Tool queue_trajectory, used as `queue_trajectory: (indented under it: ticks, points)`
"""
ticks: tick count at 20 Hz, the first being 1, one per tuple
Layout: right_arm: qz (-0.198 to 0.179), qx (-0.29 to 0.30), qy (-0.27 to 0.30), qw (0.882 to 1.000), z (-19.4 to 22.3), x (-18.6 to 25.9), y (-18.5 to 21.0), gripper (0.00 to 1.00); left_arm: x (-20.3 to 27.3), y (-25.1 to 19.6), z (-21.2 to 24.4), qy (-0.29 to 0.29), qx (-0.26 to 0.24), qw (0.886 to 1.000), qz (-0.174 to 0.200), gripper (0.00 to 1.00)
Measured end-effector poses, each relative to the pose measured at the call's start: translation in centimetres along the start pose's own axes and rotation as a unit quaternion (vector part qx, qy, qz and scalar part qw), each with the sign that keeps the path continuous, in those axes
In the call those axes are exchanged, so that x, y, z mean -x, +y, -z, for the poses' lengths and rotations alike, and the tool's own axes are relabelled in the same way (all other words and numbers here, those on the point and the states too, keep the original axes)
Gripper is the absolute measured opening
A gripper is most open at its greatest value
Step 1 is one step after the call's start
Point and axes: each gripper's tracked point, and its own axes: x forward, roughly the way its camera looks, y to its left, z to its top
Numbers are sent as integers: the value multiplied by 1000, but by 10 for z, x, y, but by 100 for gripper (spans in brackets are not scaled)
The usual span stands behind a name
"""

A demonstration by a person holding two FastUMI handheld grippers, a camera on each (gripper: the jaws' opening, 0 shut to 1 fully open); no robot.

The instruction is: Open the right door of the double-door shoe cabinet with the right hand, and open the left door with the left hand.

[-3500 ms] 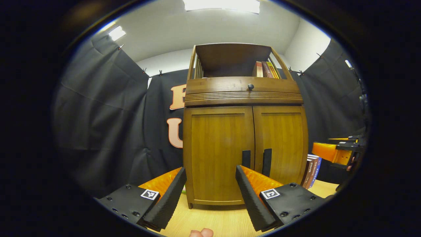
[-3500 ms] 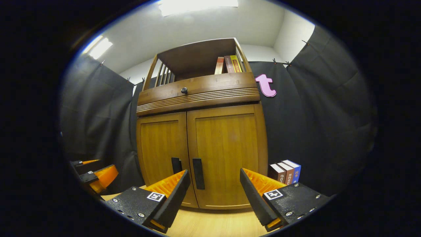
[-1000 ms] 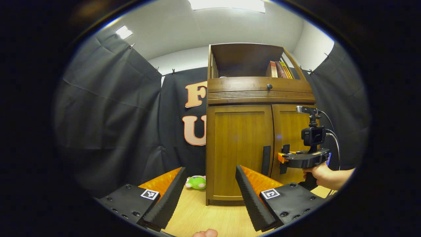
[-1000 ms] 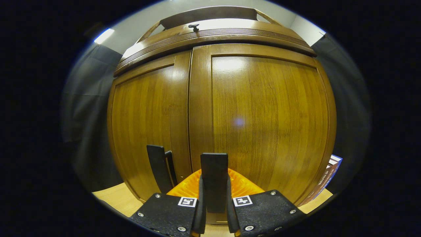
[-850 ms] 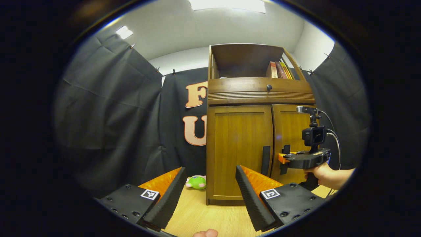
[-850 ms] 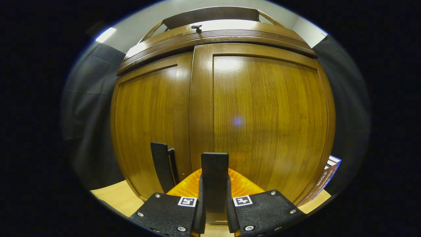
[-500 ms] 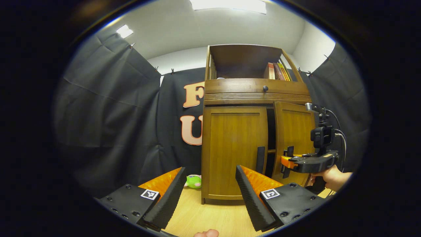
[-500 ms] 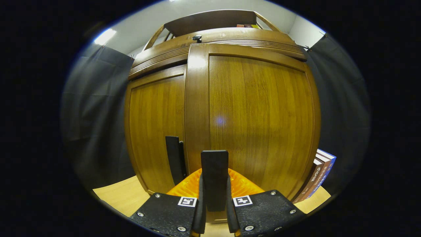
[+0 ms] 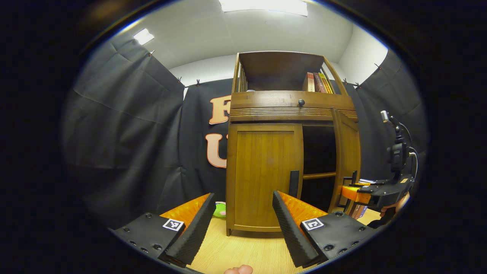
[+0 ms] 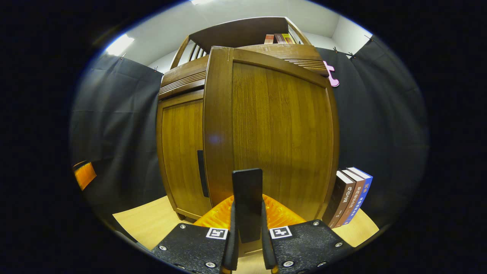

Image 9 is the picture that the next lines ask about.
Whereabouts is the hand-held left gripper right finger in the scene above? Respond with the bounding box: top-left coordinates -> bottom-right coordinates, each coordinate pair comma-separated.
272,191 -> 381,269

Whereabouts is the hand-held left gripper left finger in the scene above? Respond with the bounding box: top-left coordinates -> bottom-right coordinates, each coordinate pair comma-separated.
108,193 -> 216,269

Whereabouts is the wooden double-door shoe cabinet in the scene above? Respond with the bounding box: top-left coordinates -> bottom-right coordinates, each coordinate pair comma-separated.
225,51 -> 362,238

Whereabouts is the wooden inner cabinet shelf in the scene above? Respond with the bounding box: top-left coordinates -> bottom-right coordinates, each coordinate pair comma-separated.
303,172 -> 337,180

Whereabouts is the yellow book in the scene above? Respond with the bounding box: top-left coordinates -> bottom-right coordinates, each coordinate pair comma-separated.
319,72 -> 334,94

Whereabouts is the dark red book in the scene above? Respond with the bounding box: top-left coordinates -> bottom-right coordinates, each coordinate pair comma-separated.
313,72 -> 328,93

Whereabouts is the black backdrop cloth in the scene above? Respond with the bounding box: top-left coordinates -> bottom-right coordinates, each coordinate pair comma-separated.
63,32 -> 428,229

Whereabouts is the small ceiling light panel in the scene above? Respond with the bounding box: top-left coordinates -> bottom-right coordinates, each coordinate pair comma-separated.
133,29 -> 155,45

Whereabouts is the large ceiling light panel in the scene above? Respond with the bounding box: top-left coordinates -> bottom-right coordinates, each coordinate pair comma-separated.
219,0 -> 308,16

